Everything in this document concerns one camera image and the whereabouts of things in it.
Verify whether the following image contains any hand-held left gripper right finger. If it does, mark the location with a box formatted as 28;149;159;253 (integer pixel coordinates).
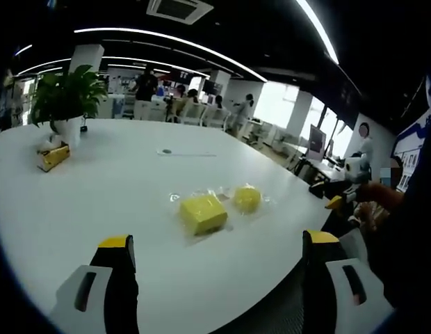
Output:
302;229;396;334

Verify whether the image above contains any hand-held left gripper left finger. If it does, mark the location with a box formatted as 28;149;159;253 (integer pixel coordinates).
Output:
49;234;140;334

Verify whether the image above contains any yellow round silicone block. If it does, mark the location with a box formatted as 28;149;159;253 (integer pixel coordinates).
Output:
233;186;263;214

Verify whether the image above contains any yellow rectangular silicone block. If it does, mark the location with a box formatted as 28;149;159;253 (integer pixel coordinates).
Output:
179;194;229;237

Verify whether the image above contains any person's right hand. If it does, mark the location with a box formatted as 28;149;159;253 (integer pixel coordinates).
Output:
348;181;406;233

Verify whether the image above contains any computer monitor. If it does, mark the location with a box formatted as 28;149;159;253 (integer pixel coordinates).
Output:
307;124;328;161

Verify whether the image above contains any white office chair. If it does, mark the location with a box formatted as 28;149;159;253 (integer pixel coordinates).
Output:
201;104;232;130

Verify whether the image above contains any yellow tissue box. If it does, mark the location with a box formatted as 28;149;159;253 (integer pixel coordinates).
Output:
36;140;72;173

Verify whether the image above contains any green potted plant white pot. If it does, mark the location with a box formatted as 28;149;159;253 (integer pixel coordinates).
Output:
30;64;109;149

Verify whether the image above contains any long ceiling light strip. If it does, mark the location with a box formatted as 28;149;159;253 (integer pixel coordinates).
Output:
73;27;268;83

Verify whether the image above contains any ceiling air conditioner vent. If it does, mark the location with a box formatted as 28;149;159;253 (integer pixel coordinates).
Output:
145;0;216;26

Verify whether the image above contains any blue white wall poster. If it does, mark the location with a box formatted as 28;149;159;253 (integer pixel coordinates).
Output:
391;110;431;193

